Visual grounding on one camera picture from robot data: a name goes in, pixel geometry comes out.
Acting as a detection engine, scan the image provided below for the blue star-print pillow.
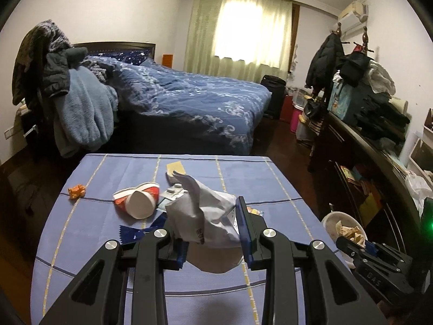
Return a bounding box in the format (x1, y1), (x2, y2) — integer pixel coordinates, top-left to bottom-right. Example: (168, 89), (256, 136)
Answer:
(101, 49), (153, 67)

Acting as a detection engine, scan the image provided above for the striped fabric bag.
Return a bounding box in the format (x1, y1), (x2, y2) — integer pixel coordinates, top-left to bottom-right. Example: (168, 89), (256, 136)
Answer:
(302, 98), (327, 143)

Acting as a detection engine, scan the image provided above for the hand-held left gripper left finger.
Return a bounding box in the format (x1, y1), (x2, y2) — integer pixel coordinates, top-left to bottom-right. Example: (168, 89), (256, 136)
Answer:
(39, 228), (190, 325)

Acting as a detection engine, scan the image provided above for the dark fur-hooded coat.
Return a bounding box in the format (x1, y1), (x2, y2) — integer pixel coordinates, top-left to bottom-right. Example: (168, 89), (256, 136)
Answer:
(12, 20), (72, 109)

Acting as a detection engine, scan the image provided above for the blue striped tablecloth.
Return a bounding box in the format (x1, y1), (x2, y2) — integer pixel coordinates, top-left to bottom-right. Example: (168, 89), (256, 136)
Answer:
(30, 153), (342, 325)

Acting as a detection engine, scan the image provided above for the wooden coat rack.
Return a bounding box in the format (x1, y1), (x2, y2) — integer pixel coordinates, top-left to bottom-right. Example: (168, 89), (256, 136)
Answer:
(330, 22), (374, 55)

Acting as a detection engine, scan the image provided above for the row of books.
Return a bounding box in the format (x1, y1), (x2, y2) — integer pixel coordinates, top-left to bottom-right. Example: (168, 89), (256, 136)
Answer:
(338, 164), (383, 225)

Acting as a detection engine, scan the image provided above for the crumpled beige tissue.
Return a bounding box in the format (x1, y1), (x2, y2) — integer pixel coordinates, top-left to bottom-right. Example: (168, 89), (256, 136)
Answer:
(335, 220), (366, 245)

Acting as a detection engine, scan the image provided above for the blue patterned duvet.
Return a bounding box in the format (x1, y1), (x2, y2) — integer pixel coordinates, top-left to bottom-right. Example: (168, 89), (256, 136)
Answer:
(86, 54), (273, 156)

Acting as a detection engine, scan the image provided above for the white plastic container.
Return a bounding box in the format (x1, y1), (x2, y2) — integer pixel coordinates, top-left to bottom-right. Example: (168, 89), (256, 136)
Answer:
(293, 88), (314, 108)

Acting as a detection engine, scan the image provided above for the black hanging jacket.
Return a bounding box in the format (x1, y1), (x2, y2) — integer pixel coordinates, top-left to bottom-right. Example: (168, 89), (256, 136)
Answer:
(305, 34), (346, 90)

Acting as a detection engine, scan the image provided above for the yellow paper card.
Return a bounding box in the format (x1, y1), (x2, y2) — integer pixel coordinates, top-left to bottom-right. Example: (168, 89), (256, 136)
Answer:
(166, 162), (187, 177)

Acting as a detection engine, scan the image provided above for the white crumpled cloth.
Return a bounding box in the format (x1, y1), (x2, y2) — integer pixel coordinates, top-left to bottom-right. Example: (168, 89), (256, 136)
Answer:
(367, 61), (396, 96)

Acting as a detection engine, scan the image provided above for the white framed board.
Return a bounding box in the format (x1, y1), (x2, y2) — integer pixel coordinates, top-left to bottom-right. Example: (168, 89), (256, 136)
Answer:
(408, 138), (433, 177)

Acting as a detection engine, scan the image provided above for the blue foil wrapper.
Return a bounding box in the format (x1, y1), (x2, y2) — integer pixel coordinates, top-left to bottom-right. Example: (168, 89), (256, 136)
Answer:
(119, 215), (168, 245)

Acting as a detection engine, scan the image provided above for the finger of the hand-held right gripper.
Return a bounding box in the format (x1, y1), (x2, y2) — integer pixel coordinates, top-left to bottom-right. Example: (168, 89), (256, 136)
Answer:
(366, 242), (412, 265)
(336, 236), (376, 270)

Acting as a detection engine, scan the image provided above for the pale green curtain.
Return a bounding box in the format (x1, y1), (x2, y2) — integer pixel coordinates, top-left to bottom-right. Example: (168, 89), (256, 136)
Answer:
(183, 0), (293, 84)

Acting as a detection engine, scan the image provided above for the white plastic bag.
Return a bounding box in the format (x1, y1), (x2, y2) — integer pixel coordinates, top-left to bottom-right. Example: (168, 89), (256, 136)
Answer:
(404, 171), (433, 208)

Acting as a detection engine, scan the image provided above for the light blue fleece blanket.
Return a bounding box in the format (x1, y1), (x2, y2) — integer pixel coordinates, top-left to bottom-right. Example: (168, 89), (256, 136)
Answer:
(53, 66), (119, 158)

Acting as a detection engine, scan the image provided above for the dark wooden bed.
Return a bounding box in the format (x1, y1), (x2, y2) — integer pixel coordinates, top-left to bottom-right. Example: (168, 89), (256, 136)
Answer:
(72, 42), (273, 158)

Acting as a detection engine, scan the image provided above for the red box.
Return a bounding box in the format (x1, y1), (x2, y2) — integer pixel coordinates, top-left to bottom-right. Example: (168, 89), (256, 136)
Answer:
(279, 95), (295, 123)

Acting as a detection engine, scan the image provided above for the silver pill blister pack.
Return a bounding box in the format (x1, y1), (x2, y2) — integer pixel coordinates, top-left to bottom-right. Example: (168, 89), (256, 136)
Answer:
(162, 184), (189, 204)

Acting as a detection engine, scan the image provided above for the dark wooden dresser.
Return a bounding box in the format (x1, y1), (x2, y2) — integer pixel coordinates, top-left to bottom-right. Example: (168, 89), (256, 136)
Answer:
(309, 110), (427, 245)

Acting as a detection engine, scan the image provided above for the dark grey puffer jacket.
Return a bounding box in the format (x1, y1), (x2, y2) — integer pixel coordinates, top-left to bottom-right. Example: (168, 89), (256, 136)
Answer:
(42, 47), (88, 97)

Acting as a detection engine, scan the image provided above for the white waste bin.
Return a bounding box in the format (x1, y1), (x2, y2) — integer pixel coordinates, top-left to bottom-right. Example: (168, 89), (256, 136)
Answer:
(321, 212), (370, 255)

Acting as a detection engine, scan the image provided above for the pink plastic bin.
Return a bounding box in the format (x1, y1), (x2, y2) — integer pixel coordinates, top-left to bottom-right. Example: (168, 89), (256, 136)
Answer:
(290, 108), (304, 135)

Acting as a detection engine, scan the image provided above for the white air conditioner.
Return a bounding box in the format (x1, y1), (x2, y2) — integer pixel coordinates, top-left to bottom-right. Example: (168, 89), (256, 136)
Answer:
(336, 1), (369, 35)

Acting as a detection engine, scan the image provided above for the black suitcase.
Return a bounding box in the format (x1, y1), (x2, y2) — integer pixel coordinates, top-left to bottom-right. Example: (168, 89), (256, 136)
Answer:
(260, 74), (288, 120)

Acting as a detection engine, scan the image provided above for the teal printed bag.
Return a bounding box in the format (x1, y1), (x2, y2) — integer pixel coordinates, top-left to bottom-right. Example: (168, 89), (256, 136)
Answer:
(326, 74), (365, 121)

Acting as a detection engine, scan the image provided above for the white paper bag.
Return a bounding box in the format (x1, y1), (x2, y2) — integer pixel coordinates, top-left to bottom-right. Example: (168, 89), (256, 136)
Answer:
(165, 171), (242, 275)

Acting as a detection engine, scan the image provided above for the black bag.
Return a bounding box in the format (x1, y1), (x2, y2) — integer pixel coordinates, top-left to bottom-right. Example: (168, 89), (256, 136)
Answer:
(339, 53), (373, 87)

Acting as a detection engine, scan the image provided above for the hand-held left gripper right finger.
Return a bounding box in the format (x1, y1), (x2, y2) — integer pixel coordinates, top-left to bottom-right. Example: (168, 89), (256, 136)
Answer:
(236, 196), (389, 325)

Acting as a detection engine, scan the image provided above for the red and white paper cup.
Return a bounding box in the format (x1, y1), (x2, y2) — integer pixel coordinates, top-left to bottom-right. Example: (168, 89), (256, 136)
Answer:
(113, 182), (160, 219)

